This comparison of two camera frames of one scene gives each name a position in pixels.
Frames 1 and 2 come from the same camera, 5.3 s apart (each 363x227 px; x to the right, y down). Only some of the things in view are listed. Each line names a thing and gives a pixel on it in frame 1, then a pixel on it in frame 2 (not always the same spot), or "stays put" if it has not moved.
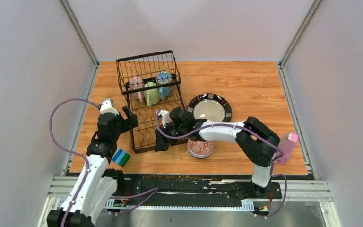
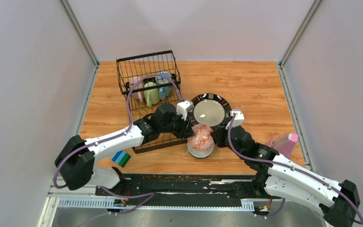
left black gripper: (132, 117) → (188, 131)
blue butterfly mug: (163, 78) stays put
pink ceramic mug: (136, 82) stays put
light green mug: (151, 96) stays put
